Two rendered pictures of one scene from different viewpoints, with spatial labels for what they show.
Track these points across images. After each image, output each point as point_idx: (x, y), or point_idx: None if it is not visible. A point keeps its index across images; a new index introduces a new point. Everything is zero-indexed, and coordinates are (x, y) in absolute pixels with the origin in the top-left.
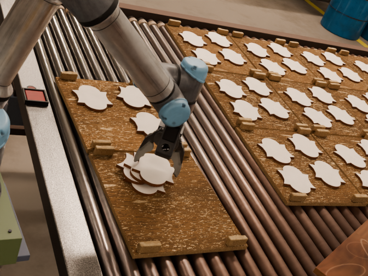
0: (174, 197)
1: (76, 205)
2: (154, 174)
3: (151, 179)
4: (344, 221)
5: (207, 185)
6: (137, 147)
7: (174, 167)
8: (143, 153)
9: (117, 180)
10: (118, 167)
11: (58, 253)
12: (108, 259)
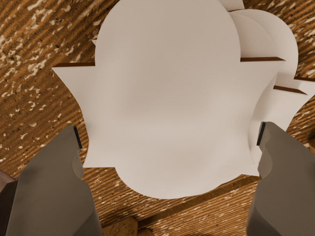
0: (57, 47)
1: None
2: (161, 73)
3: (167, 23)
4: None
5: (5, 164)
6: (228, 202)
7: (69, 146)
8: (281, 155)
9: (300, 8)
10: (308, 77)
11: None
12: None
